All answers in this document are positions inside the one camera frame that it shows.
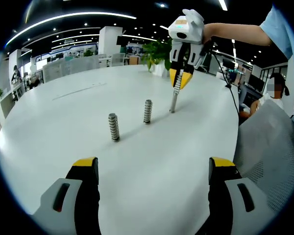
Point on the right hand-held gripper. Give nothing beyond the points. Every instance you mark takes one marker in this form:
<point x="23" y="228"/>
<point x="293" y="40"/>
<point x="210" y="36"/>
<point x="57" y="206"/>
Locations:
<point x="183" y="29"/>

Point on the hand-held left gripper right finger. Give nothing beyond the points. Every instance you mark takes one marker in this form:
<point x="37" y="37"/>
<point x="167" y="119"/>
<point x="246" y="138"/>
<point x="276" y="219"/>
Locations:
<point x="225" y="195"/>

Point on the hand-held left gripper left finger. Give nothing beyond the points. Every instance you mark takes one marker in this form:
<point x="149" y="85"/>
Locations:
<point x="71" y="195"/>

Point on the metal coil spring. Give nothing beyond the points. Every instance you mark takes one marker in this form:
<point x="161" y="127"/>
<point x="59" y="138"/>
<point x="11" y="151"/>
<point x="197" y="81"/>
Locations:
<point x="114" y="128"/>
<point x="148" y="111"/>
<point x="178" y="84"/>

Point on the person's right forearm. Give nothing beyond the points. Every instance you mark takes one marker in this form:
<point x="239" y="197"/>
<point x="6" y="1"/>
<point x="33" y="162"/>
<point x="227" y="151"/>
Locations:
<point x="235" y="31"/>

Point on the green potted plant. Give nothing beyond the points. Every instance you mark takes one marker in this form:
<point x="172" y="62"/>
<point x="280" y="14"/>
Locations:
<point x="159" y="52"/>

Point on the grey mesh chair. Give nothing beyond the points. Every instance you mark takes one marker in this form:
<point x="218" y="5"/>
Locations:
<point x="267" y="151"/>

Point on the person's body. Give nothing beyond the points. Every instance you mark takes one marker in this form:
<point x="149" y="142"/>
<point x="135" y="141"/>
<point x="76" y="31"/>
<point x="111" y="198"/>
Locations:
<point x="286" y="36"/>

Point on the white desk partition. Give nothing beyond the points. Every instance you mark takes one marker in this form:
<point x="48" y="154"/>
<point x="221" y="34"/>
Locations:
<point x="68" y="67"/>

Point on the small green plant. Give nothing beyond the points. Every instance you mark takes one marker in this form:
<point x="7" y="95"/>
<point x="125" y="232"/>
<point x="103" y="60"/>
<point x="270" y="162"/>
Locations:
<point x="0" y="93"/>

